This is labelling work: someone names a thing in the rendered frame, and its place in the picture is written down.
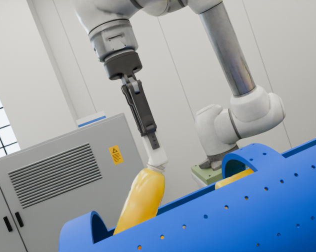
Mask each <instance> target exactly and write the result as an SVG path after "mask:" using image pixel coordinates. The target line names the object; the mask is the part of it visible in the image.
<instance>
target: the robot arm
mask: <svg viewBox="0 0 316 252"><path fill-rule="evenodd" d="M71 3H72V6H73V8H74V11H75V13H76V16H77V18H78V20H79V22H80V24H81V25H82V26H83V28H84V29H85V31H86V32H87V34H88V36H89V40H90V42H91V44H92V47H93V49H94V51H95V52H96V54H97V57H98V59H99V60H98V61H99V62H101V63H104V64H103V66H104V68H105V71H106V74H107V76H108V79H109V80H111V81H114V80H118V79H121V81H122V84H123V85H122V86H121V91H122V93H123V94H124V96H125V99H126V101H127V104H128V105H129V107H130V110H131V112H132V115H133V118H134V120H135V123H136V125H137V129H138V131H139V132H140V133H141V134H140V136H141V138H142V141H143V144H144V146H145V149H146V152H147V154H148V157H149V158H150V156H151V159H152V162H153V164H154V167H158V166H161V165H163V164H166V163H168V158H167V156H166V153H165V150H164V148H163V145H162V142H161V140H160V137H159V134H158V132H157V130H156V129H157V125H156V123H155V120H154V118H153V115H152V112H151V109H150V106H149V104H148V101H147V98H146V95H145V93H144V89H143V86H142V81H141V80H140V79H139V80H137V78H136V76H135V73H137V72H139V71H140V70H141V69H142V68H143V65H142V63H141V60H140V57H139V55H138V53H137V52H136V50H137V49H138V48H139V45H138V42H137V39H136V37H135V34H134V31H133V27H132V25H131V23H130V20H129V19H130V18H131V17H132V16H133V15H134V14H135V13H137V12H138V11H139V10H142V11H144V12H146V13H147V14H148V15H150V16H154V17H161V16H164V15H166V14H168V13H172V12H175V11H178V10H180V9H182V8H184V7H186V6H189V7H190V8H191V9H192V11H193V12H194V13H195V14H198V16H199V18H200V20H201V23H202V25H203V27H204V29H205V32H206V34H207V36H208V39H209V41H210V43H211V46H212V48H213V50H214V53H215V55H216V57H217V59H218V62H219V64H220V66H221V69H222V71H223V73H224V76H225V78H226V80H227V83H228V85H229V87H230V89H231V92H232V96H231V99H230V105H231V108H226V109H223V107H222V106H221V105H218V104H210V105H208V106H206V107H204V108H202V109H201V110H199V111H197V113H196V118H195V127H196V132H197V135H198V138H199V141H200V143H201V145H202V147H203V149H204V151H205V153H206V156H207V158H206V160H205V161H203V162H201V163H200V164H199V167H200V169H205V168H209V167H211V168H212V170H213V171H217V170H219V169H220V168H222V161H223V158H224V156H225V155H226V154H228V153H231V152H233V151H236V150H238V149H239V147H238V145H237V143H236V142H237V141H239V140H241V139H244V138H249V137H252V136H256V135H259V134H262V133H264V132H267V131H269V130H271V129H273V128H274V127H276V126H277V125H279V124H280V123H281V122H282V121H283V120H284V118H285V117H286V111H285V107H284V104H283V101H282V99H281V98H280V97H279V96H278V95H277V94H274V93H272V92H271V93H267V92H266V91H265V89H264V88H263V87H261V86H259V85H257V84H255V82H254V79H253V77H252V74H251V72H250V69H249V67H248V64H247V62H246V59H245V56H244V54H243V51H242V49H241V46H240V44H239V41H238V38H237V35H236V33H235V30H234V27H233V25H232V22H231V20H230V17H229V15H228V12H227V10H226V7H225V5H224V3H223V0H71Z"/></svg>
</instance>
